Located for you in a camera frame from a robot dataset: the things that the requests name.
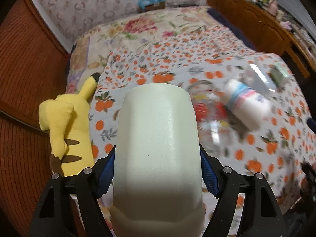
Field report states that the cream insulated mug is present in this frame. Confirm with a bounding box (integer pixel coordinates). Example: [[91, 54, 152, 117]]
[[110, 84, 205, 236]]

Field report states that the white paper cup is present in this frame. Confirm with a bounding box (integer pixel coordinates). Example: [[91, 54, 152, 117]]
[[221, 79, 271, 131]]

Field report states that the clear floral glass cup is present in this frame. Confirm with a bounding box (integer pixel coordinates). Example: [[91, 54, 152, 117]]
[[187, 80, 232, 157]]

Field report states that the white square yogurt cup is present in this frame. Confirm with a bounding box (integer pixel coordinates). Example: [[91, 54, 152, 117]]
[[270, 62, 289, 88]]

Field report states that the translucent plastic cup blue label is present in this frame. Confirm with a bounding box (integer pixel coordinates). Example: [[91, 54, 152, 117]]
[[241, 64, 276, 99]]

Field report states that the yellow Pikachu plush toy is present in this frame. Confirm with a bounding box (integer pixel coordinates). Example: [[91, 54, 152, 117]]
[[39, 73, 100, 177]]

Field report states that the wooden side cabinet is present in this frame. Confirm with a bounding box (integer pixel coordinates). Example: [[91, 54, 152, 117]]
[[207, 0, 315, 80]]

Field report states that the pink tissue pack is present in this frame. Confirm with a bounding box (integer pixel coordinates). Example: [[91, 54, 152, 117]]
[[280, 22, 292, 32]]

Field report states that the orange print tablecloth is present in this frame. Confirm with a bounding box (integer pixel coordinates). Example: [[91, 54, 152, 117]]
[[69, 26, 313, 237]]

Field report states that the brown louvered wardrobe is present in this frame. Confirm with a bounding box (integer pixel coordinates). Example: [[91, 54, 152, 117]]
[[1, 0, 69, 236]]

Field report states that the dark blue blanket edge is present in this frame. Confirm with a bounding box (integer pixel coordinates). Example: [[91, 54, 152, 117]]
[[207, 8, 257, 51]]

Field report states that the pink thermos bottle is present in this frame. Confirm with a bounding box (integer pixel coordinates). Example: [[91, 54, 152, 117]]
[[267, 0, 278, 17]]

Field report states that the floral bed quilt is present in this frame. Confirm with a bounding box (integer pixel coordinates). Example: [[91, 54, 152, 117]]
[[66, 6, 218, 94]]

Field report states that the blue bag in box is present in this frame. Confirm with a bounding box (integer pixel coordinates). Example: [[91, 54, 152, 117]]
[[138, 0, 166, 13]]

